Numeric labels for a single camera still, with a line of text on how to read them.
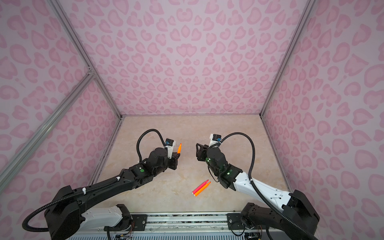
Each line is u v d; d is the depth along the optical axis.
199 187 0.84
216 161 0.56
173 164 0.70
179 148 0.80
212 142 0.69
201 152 0.68
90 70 0.90
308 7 0.69
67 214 0.39
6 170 0.50
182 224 0.74
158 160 0.60
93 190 0.45
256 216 0.60
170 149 0.70
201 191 0.83
